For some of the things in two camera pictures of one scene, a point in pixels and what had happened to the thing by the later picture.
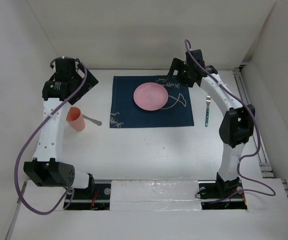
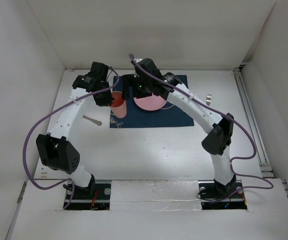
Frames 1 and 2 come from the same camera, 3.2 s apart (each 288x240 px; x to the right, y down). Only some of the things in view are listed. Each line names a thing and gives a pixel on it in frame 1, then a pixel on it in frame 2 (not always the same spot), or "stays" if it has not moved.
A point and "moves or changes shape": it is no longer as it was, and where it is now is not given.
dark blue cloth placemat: (125, 113) stays
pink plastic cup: (75, 118) moves or changes shape
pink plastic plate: (150, 96) stays
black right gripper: (177, 65) to (130, 80)
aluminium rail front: (207, 194) stays
